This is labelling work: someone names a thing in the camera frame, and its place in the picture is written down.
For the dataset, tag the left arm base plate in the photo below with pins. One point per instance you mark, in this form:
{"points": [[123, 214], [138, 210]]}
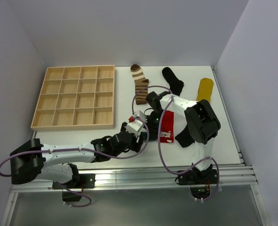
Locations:
{"points": [[82, 182]]}

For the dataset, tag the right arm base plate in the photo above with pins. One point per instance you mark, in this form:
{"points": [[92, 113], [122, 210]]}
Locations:
{"points": [[195, 177]]}

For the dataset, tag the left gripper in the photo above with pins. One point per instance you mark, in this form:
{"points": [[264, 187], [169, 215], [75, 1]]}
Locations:
{"points": [[135, 146]]}

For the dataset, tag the brown striped sock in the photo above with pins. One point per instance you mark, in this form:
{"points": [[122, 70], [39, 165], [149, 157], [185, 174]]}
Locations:
{"points": [[141, 83]]}

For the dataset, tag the red sock with white bear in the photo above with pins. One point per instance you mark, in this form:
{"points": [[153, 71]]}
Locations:
{"points": [[167, 128]]}

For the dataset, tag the black sock with white stripes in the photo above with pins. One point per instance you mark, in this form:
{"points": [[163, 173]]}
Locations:
{"points": [[176, 85]]}

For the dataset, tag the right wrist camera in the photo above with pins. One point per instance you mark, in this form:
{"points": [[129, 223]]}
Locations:
{"points": [[142, 116]]}

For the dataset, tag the yellow sock with cartoon face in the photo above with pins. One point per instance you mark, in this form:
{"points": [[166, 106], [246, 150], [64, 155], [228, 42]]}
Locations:
{"points": [[205, 89]]}

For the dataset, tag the aluminium mounting rail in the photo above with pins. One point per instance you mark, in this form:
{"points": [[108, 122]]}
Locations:
{"points": [[145, 178]]}

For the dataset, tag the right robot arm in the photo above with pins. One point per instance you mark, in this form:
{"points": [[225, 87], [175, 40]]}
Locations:
{"points": [[202, 125]]}

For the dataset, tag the plain black sock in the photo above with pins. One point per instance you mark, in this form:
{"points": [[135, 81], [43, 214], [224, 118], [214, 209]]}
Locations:
{"points": [[184, 138]]}

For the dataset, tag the dark teal sock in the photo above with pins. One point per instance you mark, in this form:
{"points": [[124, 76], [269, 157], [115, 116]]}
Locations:
{"points": [[152, 136]]}

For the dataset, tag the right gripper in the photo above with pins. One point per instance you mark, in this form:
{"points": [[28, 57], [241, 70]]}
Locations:
{"points": [[152, 126]]}

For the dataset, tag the wooden compartment tray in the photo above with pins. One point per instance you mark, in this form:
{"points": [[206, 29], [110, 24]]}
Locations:
{"points": [[76, 97]]}

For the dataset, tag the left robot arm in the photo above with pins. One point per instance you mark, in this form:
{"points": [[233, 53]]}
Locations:
{"points": [[34, 160]]}

